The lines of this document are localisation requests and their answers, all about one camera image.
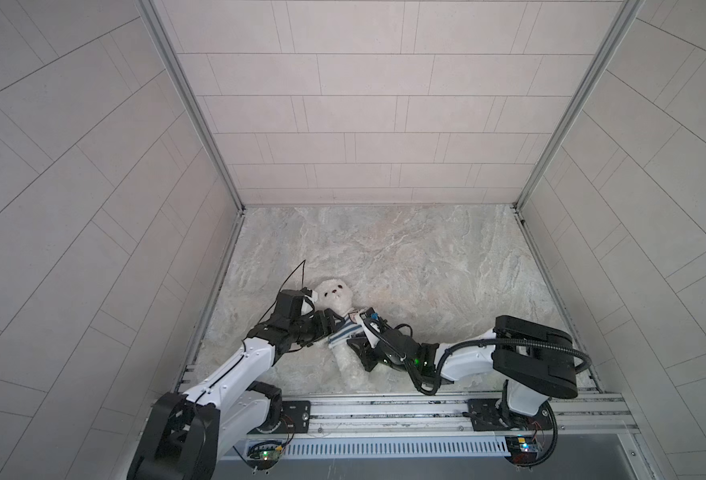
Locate corner aluminium profile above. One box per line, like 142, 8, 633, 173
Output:
137, 0, 246, 216
513, 0, 645, 217

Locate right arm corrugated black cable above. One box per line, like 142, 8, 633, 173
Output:
364, 317, 594, 397

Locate white plush teddy bear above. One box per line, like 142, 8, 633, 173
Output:
314, 279, 376, 393

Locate left green circuit board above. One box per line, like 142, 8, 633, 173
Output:
246, 440, 286, 471

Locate white ventilation grille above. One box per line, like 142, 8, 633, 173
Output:
281, 436, 511, 460

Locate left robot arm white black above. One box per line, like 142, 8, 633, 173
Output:
126, 285, 352, 479

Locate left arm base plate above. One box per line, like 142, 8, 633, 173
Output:
250, 400, 312, 435

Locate blue white striped knit sweater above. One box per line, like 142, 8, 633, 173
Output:
327, 310, 364, 348

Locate right green circuit board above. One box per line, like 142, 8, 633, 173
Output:
505, 436, 541, 465

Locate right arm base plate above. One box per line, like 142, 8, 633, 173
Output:
463, 398, 555, 432

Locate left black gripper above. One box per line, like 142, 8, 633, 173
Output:
285, 308, 346, 346

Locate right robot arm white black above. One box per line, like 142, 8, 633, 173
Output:
333, 309, 592, 430

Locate left corner aluminium profile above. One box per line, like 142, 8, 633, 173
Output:
137, 0, 246, 216

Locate green circuit board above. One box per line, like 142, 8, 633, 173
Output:
246, 440, 286, 471
505, 436, 541, 465

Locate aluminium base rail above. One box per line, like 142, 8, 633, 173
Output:
172, 392, 639, 442

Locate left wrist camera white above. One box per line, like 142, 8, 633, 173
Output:
301, 287, 318, 304

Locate right corner aluminium profile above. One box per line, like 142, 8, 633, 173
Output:
513, 0, 645, 217

